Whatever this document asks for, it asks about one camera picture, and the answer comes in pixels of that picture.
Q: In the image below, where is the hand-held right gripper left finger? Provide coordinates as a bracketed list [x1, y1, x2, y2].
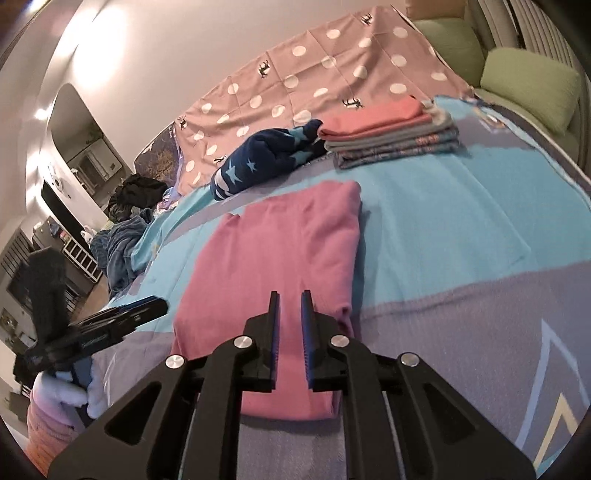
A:
[48, 291, 281, 480]

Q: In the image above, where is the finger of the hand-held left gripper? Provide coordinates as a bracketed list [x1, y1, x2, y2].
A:
[79, 296, 169, 333]

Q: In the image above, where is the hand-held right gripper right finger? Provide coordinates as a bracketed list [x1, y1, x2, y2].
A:
[301, 289, 536, 480]

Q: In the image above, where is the pink shirt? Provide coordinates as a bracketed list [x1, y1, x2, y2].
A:
[172, 180, 362, 422]

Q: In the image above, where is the person's left forearm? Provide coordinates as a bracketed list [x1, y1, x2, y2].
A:
[25, 369, 112, 462]

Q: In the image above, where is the dark clothes pile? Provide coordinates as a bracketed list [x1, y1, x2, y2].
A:
[108, 173, 169, 222]

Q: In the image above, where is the stack of folded clothes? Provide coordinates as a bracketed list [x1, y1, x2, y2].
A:
[323, 104, 455, 152]

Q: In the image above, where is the white cube shelf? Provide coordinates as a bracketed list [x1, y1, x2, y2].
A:
[65, 233, 103, 282]

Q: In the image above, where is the blue fuzzy blanket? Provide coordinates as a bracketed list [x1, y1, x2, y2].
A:
[90, 208, 153, 296]

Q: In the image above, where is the purple tree print mattress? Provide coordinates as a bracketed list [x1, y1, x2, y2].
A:
[134, 127, 185, 195]

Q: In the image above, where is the light blue printed blanket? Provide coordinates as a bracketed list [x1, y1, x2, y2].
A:
[88, 95, 591, 480]

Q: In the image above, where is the navy star print garment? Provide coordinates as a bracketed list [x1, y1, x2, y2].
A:
[210, 119, 328, 201]

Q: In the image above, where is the floral folded cloth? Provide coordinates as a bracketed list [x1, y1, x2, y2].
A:
[335, 138, 460, 171]
[330, 127, 462, 160]

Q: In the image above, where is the pink polka dot sheet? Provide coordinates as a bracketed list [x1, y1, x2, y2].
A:
[175, 6, 474, 195]

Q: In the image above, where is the green textured pillow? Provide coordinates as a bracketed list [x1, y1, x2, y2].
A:
[413, 19, 485, 86]
[480, 46, 583, 134]

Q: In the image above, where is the beige pillow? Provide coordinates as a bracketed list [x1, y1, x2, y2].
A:
[409, 0, 469, 21]

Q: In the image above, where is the padded beige headboard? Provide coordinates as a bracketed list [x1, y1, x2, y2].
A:
[466, 0, 591, 93]

